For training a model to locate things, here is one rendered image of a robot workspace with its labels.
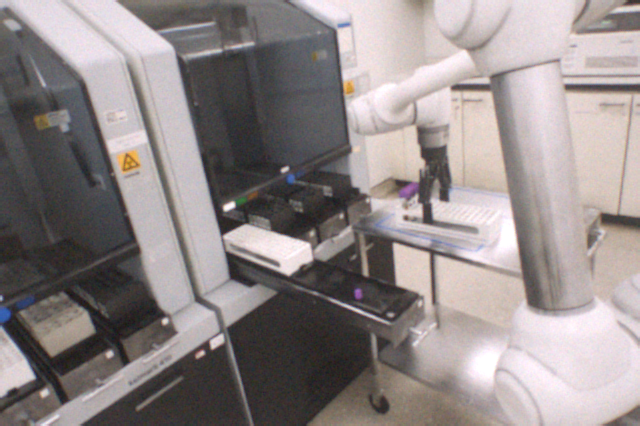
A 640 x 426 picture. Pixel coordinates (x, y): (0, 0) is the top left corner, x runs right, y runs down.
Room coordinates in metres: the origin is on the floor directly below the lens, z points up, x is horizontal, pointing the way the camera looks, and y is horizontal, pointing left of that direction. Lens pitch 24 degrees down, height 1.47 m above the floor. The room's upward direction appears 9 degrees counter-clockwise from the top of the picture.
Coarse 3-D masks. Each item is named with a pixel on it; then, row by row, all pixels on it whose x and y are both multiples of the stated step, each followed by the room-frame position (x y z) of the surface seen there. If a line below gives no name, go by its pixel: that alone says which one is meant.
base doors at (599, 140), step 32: (480, 96) 3.13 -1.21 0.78; (576, 96) 2.69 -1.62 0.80; (608, 96) 2.56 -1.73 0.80; (480, 128) 3.13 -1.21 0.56; (576, 128) 2.68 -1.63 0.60; (608, 128) 2.55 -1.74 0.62; (416, 160) 3.52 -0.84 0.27; (480, 160) 3.13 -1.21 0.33; (576, 160) 2.67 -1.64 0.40; (608, 160) 2.54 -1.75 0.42; (608, 192) 2.52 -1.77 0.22
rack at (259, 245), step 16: (224, 240) 1.32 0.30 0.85; (240, 240) 1.28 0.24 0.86; (256, 240) 1.27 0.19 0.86; (272, 240) 1.25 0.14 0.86; (288, 240) 1.23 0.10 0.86; (240, 256) 1.27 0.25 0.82; (256, 256) 1.27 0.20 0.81; (272, 256) 1.16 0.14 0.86; (288, 256) 1.13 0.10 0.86; (304, 256) 1.16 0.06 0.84; (288, 272) 1.12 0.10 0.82
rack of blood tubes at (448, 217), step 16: (416, 208) 1.28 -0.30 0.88; (448, 208) 1.25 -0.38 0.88; (464, 208) 1.22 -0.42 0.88; (480, 208) 1.21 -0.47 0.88; (416, 224) 1.25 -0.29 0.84; (448, 224) 1.25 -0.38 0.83; (464, 224) 1.15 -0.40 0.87; (480, 224) 1.11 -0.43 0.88; (496, 224) 1.14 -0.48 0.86; (480, 240) 1.11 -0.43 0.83
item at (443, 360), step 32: (480, 192) 1.46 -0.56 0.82; (384, 224) 1.33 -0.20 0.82; (512, 224) 1.20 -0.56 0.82; (448, 256) 1.10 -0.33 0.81; (480, 256) 1.05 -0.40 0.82; (512, 256) 1.03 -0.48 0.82; (448, 320) 1.49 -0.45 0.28; (480, 320) 1.46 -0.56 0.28; (384, 352) 1.37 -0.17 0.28; (416, 352) 1.34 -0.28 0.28; (448, 352) 1.32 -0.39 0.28; (480, 352) 1.29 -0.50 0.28; (448, 384) 1.17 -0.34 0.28; (480, 384) 1.14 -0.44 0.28
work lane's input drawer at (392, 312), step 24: (240, 264) 1.25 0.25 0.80; (312, 264) 1.15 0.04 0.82; (288, 288) 1.10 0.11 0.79; (312, 288) 1.04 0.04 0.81; (336, 288) 1.03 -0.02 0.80; (360, 288) 1.02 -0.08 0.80; (384, 288) 1.00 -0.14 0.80; (336, 312) 0.97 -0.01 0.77; (360, 312) 0.91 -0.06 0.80; (384, 312) 0.88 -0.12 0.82; (408, 312) 0.89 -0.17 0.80; (384, 336) 0.87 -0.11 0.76
